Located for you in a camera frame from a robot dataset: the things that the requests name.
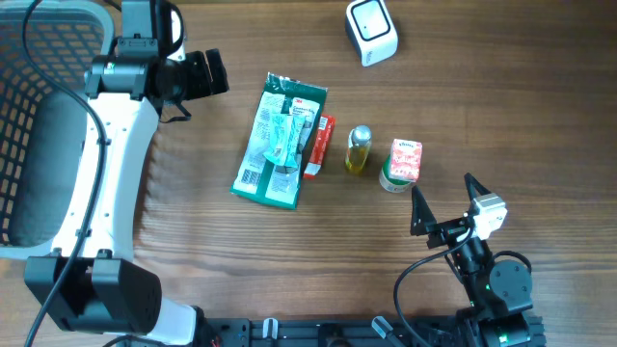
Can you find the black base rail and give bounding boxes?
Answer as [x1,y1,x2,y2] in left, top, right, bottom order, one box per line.
[195,315,546,347]

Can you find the yellow liquid bottle silver cap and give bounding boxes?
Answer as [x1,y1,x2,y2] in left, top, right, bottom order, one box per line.
[345,125,372,174]

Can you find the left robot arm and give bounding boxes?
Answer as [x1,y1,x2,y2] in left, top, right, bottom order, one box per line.
[24,1,228,346]

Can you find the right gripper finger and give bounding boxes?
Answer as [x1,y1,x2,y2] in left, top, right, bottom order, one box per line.
[410,186,437,236]
[464,173,491,200]

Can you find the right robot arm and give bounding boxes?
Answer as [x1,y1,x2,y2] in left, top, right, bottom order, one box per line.
[410,173,547,346]

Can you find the grey plastic mesh basket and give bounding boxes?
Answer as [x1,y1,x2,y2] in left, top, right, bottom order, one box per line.
[1,1,115,260]

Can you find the pink tissue pack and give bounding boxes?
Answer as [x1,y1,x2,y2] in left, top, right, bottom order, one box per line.
[389,139,423,182]

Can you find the white barcode scanner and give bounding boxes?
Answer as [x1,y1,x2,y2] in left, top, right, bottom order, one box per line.
[345,0,398,67]

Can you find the light teal small packet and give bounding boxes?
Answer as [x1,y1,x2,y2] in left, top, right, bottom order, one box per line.
[263,113,305,169]

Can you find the green lid white jar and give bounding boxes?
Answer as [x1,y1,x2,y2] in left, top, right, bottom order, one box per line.
[379,156,415,193]

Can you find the red snack packet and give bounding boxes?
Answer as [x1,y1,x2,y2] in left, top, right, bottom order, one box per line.
[303,115,335,179]

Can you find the green 3M gloves package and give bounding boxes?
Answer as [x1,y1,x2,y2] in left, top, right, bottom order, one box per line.
[230,73,328,209]

